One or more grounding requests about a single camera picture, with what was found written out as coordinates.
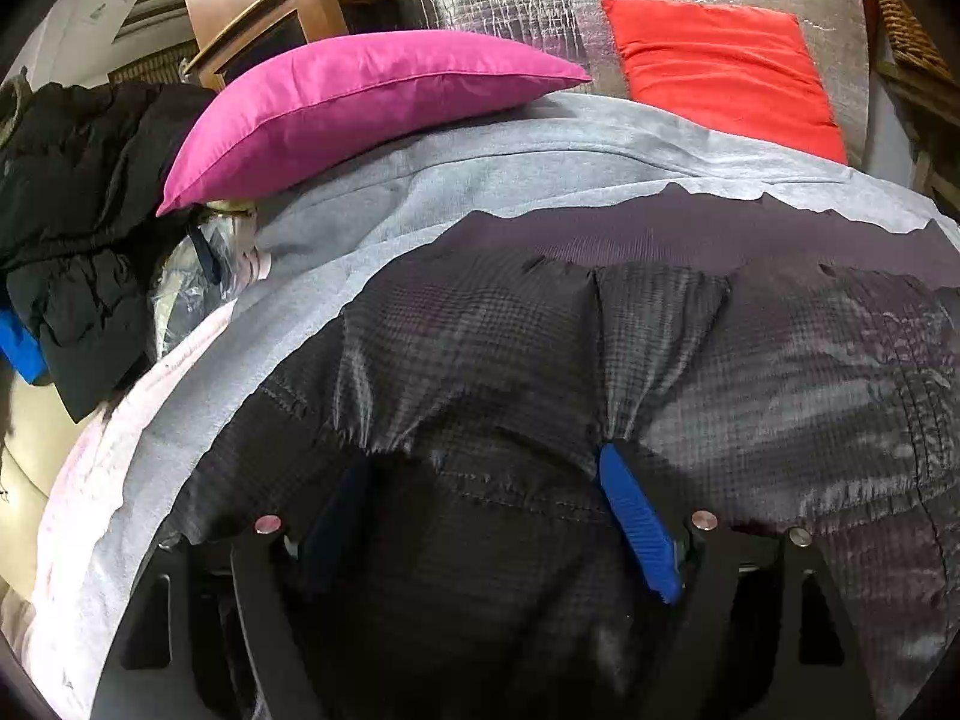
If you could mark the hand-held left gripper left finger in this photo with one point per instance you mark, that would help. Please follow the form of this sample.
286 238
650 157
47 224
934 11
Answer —
337 525

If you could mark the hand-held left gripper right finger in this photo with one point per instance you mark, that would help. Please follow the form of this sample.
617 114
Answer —
637 517

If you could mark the dark grey checked jacket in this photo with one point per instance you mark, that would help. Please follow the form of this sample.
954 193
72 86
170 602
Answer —
487 337

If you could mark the pale pink sheet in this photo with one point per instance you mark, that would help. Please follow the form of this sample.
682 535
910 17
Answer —
127 420

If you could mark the clear plastic bag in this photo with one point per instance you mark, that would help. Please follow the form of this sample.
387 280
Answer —
225 255

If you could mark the beige cushion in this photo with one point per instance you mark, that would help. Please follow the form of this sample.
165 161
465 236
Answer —
30 450

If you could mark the light grey blanket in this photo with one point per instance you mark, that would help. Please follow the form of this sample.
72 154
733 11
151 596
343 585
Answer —
450 187

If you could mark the bright blue cloth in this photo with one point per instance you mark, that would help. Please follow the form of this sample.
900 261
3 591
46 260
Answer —
19 349

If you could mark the magenta pillow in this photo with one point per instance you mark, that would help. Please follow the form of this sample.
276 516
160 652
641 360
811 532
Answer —
337 105

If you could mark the black puffer jacket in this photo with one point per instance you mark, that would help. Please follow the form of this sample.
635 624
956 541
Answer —
75 187

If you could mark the orange-red cushion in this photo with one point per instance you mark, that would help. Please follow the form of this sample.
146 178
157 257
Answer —
720 67

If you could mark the wicker basket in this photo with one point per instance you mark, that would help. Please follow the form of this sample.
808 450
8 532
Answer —
907 30

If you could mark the dark wooden rack frame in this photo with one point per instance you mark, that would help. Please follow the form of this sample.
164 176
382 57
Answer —
922 97

